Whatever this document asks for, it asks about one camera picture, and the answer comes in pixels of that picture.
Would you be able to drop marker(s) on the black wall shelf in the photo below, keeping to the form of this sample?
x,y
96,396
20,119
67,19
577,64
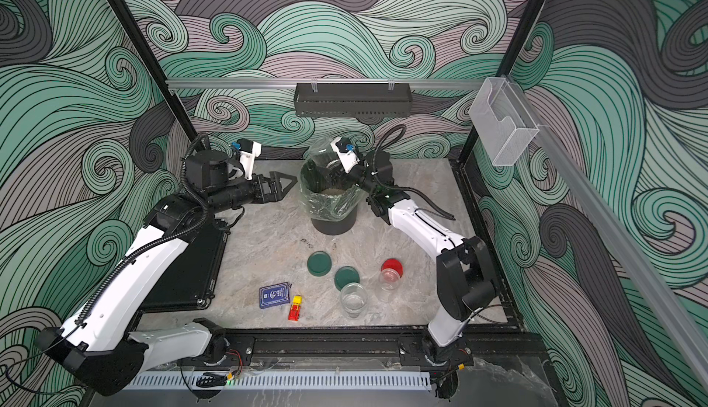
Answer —
x,y
353,101

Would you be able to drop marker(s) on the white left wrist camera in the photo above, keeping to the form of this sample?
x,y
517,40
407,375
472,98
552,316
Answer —
x,y
247,151

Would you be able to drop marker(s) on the black corner frame post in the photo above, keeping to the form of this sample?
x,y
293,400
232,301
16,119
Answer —
x,y
160,136

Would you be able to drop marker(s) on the black flat tray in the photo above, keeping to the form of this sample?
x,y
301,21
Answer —
x,y
189,282

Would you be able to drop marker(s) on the red-lidded oatmeal jar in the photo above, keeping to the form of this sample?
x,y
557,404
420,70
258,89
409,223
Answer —
x,y
388,283

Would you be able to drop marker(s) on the black bin with green liner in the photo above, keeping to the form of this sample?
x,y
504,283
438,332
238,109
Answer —
x,y
330,215

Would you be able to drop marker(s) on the white slotted cable duct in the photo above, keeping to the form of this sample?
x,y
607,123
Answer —
x,y
283,380

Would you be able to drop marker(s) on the green-lidded oatmeal jar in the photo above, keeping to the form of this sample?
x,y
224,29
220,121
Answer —
x,y
321,154

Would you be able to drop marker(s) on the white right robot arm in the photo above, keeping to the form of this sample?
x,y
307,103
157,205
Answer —
x,y
465,277

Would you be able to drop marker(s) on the clear acrylic wall holder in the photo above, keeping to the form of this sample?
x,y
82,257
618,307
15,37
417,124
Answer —
x,y
501,114

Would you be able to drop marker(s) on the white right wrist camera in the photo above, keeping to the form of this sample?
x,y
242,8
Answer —
x,y
346,151

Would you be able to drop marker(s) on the red yellow toy block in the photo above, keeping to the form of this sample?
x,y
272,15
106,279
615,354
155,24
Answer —
x,y
295,310

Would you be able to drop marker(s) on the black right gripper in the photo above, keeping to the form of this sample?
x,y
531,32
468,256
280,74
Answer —
x,y
336,178

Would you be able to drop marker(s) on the blue card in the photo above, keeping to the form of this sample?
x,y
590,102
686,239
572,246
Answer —
x,y
274,295

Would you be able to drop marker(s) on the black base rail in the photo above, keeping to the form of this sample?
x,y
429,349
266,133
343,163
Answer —
x,y
404,345

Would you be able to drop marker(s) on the green jar lid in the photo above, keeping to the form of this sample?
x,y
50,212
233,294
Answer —
x,y
346,275
319,263

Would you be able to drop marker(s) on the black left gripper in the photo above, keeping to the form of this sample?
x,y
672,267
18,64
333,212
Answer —
x,y
273,195

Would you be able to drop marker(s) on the red jar lid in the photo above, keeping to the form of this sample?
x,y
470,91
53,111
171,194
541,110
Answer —
x,y
393,265

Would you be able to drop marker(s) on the aluminium wall rail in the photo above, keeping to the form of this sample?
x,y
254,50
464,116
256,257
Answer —
x,y
292,83

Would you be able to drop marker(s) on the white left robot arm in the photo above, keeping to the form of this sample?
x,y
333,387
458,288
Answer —
x,y
95,345

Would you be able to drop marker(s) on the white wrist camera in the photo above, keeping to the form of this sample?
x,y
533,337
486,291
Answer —
x,y
247,151
346,151

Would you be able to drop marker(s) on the glass oatmeal jar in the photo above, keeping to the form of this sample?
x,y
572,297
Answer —
x,y
353,300

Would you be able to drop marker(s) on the oatmeal pile in bin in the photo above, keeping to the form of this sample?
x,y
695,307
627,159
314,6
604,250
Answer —
x,y
333,192

